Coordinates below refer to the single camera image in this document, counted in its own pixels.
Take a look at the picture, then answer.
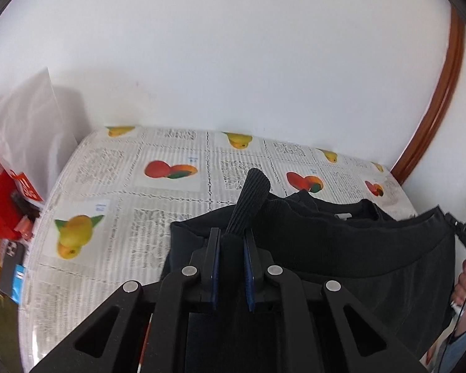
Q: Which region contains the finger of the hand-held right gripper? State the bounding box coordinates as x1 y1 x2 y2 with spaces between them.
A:
443 210 466 255

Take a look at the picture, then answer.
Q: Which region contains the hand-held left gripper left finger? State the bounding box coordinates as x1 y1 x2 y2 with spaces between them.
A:
29 227 222 373

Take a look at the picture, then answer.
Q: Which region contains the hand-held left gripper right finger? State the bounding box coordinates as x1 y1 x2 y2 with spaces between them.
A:
243 232 430 373

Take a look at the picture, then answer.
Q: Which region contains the black sweatshirt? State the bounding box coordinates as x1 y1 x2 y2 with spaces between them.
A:
163 168 457 373

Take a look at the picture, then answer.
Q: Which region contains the person's right forearm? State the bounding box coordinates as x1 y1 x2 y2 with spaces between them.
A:
421 320 466 373

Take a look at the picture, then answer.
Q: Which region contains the fruit print tablecloth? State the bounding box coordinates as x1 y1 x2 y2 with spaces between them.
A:
17 125 419 373

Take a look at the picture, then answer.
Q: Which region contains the blue packet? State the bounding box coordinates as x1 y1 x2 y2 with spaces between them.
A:
10 264 26 304

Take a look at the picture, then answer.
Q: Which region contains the black smartphone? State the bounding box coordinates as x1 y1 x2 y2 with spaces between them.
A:
0 239 27 292

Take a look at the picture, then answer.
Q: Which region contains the small red paper bag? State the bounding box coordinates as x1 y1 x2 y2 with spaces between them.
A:
10 169 43 203

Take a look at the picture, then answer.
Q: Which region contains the green cloth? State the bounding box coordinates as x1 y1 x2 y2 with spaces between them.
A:
0 291 22 363

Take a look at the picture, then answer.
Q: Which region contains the white plastic bag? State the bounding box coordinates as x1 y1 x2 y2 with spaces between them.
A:
0 67 78 203

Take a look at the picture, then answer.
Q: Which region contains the thin black cable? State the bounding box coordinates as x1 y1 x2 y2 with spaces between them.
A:
437 272 466 373

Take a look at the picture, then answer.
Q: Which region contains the wooden door frame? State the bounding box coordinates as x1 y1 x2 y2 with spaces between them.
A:
390 6 466 185

